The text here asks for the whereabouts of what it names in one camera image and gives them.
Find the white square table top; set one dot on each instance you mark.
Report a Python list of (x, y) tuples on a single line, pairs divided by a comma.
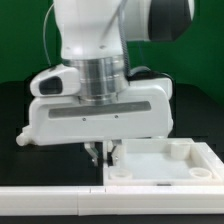
[(159, 162)]

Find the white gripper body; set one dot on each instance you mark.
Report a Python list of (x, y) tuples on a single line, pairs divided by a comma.
[(142, 110)]

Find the white front obstacle wall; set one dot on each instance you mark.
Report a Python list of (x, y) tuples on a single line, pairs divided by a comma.
[(135, 200)]

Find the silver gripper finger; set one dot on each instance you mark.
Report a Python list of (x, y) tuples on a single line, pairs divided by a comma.
[(113, 148), (92, 151)]

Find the white obstacle wall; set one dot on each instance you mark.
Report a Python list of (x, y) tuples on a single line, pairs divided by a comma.
[(135, 200), (212, 161)]

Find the white right obstacle wall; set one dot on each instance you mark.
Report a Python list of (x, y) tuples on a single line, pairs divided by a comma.
[(212, 161)]

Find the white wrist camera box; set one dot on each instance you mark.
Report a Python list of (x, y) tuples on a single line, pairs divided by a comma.
[(59, 80)]

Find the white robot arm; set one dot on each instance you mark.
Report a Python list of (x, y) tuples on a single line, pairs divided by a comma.
[(92, 96)]

